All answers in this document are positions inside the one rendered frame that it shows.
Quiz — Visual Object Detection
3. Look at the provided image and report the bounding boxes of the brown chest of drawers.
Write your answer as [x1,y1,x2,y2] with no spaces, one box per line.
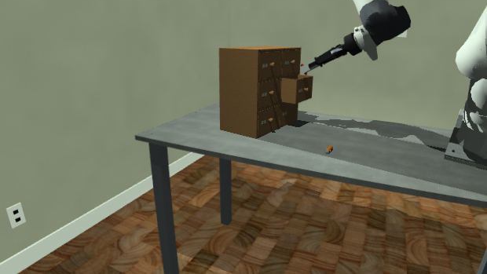
[219,47,301,139]

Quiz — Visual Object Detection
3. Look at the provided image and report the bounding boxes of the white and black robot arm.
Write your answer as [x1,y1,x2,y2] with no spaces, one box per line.
[353,0,487,159]

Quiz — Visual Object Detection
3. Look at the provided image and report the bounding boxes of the orange battery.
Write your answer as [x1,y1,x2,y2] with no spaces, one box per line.
[324,145,333,154]

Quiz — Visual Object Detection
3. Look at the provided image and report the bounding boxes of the brown wooden drawer front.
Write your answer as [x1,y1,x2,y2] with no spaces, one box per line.
[258,50,281,80]
[258,78,280,109]
[280,102,298,126]
[280,75,313,104]
[281,49,300,75]
[258,104,279,137]

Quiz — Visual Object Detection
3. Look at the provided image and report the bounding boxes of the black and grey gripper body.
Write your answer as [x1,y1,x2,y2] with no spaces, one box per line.
[335,33,362,56]

